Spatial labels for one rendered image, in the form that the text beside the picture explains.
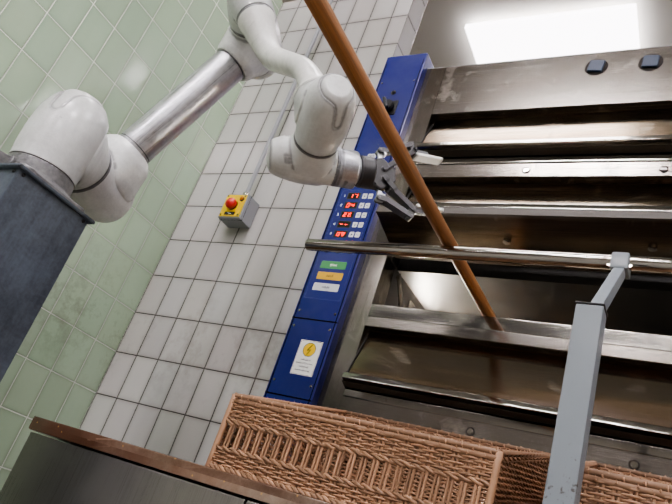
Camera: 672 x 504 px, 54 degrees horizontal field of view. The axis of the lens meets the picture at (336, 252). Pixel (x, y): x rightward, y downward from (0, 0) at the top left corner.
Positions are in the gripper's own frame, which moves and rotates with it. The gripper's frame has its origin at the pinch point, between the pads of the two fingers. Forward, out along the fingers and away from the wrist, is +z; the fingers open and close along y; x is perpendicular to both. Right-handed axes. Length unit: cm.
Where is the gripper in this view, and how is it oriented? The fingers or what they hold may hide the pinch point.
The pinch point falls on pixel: (436, 185)
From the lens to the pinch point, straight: 160.3
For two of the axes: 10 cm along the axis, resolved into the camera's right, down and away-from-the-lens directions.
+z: 9.6, 1.4, 2.5
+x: 2.9, -3.3, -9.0
